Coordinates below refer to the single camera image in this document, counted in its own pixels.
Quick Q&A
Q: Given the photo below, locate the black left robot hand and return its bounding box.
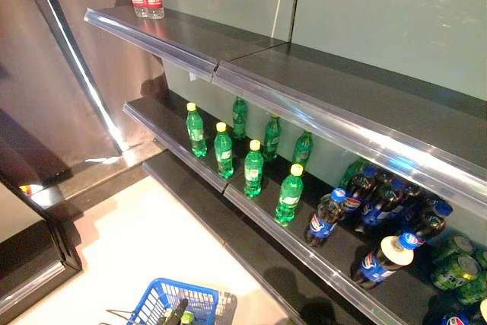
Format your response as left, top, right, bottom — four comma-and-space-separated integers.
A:
158, 298, 189, 325

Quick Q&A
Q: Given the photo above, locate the blue plastic shopping basket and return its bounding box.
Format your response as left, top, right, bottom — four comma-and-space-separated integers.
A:
126, 277, 238, 325

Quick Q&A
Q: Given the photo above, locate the metal wire basket handle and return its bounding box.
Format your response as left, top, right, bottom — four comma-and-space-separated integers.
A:
105, 307, 142, 325

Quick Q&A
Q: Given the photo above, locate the green soda bottle yellow cap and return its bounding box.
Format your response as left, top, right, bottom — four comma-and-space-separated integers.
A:
274, 163, 305, 227
263, 113, 282, 162
338, 157, 370, 189
243, 139, 265, 199
231, 95, 249, 140
213, 121, 235, 180
291, 129, 315, 168
185, 102, 208, 159

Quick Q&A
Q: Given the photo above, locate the dark base shelf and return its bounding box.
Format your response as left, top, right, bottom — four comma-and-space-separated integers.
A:
142, 149, 366, 325

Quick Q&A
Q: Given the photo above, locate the dark neighbouring shelf unit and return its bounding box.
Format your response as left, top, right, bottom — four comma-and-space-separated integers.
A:
0, 107, 83, 318

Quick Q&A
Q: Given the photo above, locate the dark shelf board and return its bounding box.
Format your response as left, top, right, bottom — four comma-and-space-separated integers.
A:
224, 157, 487, 325
218, 41, 487, 174
85, 5, 287, 64
123, 91, 248, 189

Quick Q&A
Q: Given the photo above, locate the cola bottle with white collar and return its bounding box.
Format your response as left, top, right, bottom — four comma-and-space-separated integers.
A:
352, 231, 425, 290

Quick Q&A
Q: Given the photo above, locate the dark metal store shelf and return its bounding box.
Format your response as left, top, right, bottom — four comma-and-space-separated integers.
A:
212, 62, 487, 223

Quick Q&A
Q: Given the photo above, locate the dark pillar with chrome strip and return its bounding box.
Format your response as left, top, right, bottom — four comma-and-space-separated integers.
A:
13, 0, 129, 157

